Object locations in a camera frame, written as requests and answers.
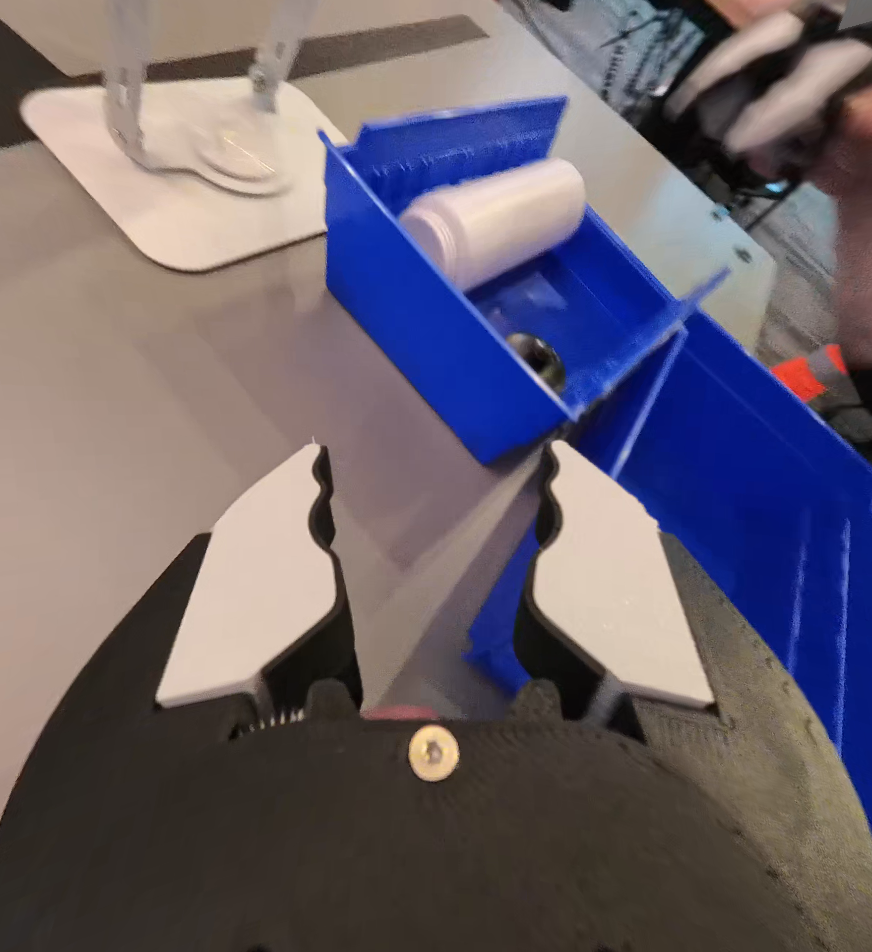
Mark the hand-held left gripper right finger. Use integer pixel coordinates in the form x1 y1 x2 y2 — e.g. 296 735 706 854
514 441 717 718

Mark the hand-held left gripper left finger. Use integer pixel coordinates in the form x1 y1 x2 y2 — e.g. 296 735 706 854
154 442 360 712

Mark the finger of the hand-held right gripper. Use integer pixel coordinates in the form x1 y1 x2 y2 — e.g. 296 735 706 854
663 12 809 123
722 42 872 154

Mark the blue plastic bin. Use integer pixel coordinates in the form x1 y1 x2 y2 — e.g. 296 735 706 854
320 97 732 467
466 310 872 931

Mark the black bottle lid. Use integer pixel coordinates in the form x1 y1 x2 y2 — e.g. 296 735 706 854
503 334 571 395

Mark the white bottle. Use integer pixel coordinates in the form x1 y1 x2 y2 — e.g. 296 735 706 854
399 157 589 291

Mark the orange traffic cone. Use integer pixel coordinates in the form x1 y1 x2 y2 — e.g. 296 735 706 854
771 346 854 406

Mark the clear round stand foot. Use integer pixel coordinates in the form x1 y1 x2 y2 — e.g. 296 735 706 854
184 119 296 197

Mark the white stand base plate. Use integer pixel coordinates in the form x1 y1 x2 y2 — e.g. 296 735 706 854
20 75 351 275

